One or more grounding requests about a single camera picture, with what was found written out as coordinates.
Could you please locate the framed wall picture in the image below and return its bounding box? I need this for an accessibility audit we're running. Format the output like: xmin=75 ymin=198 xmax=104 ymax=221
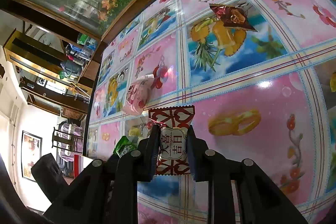
xmin=21 ymin=131 xmax=42 ymax=182

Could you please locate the red white gift box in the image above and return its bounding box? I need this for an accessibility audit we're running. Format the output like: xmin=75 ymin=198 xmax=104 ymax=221
xmin=73 ymin=154 xmax=93 ymax=178

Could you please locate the green snack packet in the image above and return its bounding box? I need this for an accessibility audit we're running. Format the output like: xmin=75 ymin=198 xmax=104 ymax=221
xmin=113 ymin=136 xmax=137 ymax=157

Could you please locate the white red candy packet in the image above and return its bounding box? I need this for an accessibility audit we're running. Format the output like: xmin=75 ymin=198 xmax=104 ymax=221
xmin=149 ymin=105 xmax=195 ymax=176

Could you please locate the brown foil candy wrapper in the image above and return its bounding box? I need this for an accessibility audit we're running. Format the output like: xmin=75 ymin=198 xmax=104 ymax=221
xmin=209 ymin=3 xmax=257 ymax=32

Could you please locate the pink white snack packet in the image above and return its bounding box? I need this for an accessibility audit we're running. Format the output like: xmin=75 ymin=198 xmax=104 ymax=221
xmin=122 ymin=74 xmax=154 ymax=115

